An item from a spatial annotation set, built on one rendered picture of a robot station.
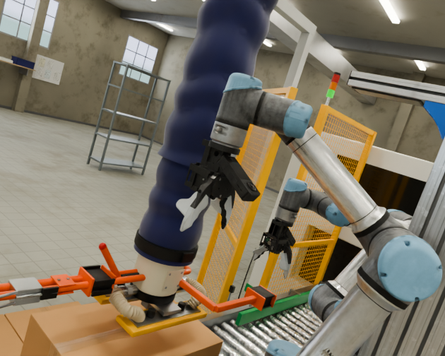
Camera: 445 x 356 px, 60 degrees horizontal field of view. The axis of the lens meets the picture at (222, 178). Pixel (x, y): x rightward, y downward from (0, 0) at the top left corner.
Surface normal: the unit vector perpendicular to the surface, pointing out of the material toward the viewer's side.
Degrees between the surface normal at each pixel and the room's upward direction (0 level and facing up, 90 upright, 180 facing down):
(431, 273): 83
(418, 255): 84
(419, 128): 90
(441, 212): 90
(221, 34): 79
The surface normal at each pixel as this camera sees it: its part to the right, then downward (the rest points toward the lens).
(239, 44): 0.47, 0.08
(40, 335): -0.64, -0.09
